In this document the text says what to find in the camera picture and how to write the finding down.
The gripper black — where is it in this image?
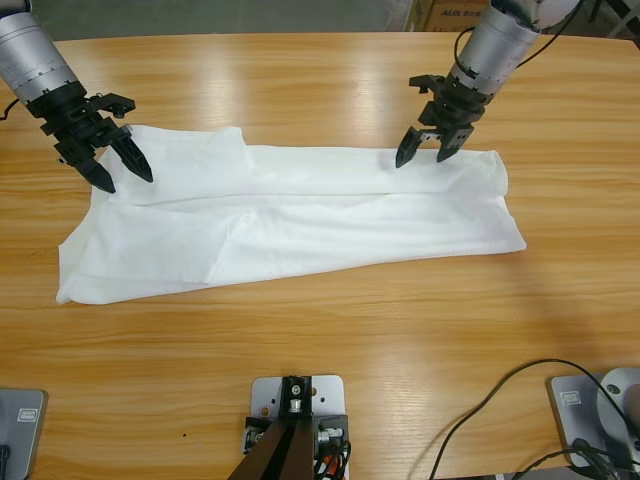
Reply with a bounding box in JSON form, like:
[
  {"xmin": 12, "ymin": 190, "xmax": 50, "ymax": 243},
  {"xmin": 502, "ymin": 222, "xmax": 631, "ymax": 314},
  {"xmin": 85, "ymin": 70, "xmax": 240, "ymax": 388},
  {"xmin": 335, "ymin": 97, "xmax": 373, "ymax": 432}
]
[
  {"xmin": 27, "ymin": 84, "xmax": 155, "ymax": 195},
  {"xmin": 394, "ymin": 74, "xmax": 494, "ymax": 170}
]

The white t-shirt with black logo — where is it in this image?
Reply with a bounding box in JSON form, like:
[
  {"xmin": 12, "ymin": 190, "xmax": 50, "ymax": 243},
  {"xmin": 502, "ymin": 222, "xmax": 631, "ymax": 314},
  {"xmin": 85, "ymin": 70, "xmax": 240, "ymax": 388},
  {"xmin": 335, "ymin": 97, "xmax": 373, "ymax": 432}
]
[{"xmin": 54, "ymin": 124, "xmax": 529, "ymax": 306}]

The AUX cardboard box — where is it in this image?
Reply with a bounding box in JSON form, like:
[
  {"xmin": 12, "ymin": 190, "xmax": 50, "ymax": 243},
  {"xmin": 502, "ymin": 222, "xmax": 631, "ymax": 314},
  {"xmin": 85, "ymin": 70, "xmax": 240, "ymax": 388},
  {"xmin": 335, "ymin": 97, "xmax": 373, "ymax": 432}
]
[{"xmin": 424, "ymin": 0, "xmax": 489, "ymax": 32}]

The patterned cardboard box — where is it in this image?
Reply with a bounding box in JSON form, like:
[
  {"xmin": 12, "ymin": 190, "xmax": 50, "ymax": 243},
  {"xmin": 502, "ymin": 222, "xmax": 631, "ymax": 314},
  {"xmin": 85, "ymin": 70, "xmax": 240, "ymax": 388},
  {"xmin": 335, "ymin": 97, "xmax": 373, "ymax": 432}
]
[{"xmin": 403, "ymin": 0, "xmax": 435, "ymax": 32}]

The wrist black camera bracket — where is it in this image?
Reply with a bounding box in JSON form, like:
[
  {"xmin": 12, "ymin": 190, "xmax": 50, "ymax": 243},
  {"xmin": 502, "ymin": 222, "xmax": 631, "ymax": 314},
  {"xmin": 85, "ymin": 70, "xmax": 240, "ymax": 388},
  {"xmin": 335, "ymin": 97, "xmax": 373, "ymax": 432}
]
[
  {"xmin": 408, "ymin": 74, "xmax": 447, "ymax": 97},
  {"xmin": 85, "ymin": 91, "xmax": 137, "ymax": 122}
]

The black metal frame leg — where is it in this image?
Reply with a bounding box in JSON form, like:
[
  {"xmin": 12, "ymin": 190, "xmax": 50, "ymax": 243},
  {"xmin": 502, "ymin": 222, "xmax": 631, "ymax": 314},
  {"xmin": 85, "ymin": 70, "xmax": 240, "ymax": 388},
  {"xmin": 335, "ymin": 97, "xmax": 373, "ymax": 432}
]
[{"xmin": 587, "ymin": 0, "xmax": 640, "ymax": 40}]

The long looping black cable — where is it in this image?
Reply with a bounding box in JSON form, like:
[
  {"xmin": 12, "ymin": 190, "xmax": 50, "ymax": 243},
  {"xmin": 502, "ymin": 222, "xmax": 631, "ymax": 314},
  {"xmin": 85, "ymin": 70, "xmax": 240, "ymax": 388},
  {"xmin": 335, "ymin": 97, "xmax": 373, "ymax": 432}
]
[{"xmin": 433, "ymin": 357, "xmax": 640, "ymax": 480}]

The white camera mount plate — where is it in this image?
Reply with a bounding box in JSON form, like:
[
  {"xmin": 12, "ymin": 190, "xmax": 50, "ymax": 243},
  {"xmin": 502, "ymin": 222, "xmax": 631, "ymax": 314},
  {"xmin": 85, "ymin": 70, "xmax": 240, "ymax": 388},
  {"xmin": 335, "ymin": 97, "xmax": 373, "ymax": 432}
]
[{"xmin": 249, "ymin": 374, "xmax": 349, "ymax": 454}]

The black corner bracket with bolt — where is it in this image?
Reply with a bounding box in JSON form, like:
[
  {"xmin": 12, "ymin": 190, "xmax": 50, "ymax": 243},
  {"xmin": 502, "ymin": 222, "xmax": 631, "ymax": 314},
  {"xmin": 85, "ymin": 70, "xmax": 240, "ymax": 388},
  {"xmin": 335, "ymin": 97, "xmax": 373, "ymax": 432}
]
[
  {"xmin": 314, "ymin": 414, "xmax": 351, "ymax": 451},
  {"xmin": 243, "ymin": 414, "xmax": 274, "ymax": 455}
]

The arm grey base plate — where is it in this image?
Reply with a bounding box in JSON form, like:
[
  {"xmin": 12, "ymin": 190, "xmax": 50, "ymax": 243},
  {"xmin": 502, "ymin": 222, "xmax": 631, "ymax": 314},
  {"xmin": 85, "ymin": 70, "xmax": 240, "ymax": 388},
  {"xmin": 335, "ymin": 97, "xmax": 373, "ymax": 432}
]
[
  {"xmin": 544, "ymin": 366, "xmax": 640, "ymax": 469},
  {"xmin": 0, "ymin": 388, "xmax": 50, "ymax": 480}
]

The orange and black wire bundle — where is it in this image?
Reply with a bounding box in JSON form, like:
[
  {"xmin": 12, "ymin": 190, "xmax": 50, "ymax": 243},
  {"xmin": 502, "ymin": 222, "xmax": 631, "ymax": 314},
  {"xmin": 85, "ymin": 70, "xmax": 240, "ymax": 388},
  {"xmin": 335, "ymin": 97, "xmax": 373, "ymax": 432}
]
[{"xmin": 312, "ymin": 442, "xmax": 357, "ymax": 480}]

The dark camera post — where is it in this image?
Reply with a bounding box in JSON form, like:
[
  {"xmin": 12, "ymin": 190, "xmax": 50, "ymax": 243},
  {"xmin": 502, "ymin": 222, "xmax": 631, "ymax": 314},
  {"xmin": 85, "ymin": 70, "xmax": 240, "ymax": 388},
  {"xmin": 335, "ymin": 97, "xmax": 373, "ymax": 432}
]
[{"xmin": 227, "ymin": 374, "xmax": 321, "ymax": 480}]

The black cable with plug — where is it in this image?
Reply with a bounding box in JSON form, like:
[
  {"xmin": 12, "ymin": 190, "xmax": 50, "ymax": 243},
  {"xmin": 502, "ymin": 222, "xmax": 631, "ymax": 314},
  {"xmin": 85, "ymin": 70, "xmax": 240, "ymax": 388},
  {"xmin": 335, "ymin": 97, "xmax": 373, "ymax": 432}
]
[{"xmin": 492, "ymin": 433, "xmax": 640, "ymax": 480}]

